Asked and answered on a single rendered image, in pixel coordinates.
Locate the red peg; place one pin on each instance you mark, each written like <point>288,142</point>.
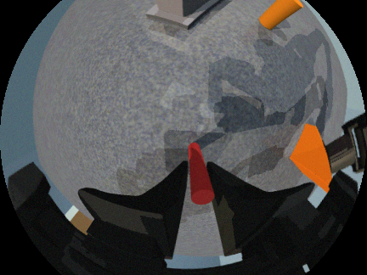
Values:
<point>201,191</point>

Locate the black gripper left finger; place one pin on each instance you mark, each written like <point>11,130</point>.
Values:
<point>156,213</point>

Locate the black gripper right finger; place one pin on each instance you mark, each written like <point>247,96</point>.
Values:
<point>243,211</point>

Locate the orange cylinder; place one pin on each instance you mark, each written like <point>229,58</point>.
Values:
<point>279,11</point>

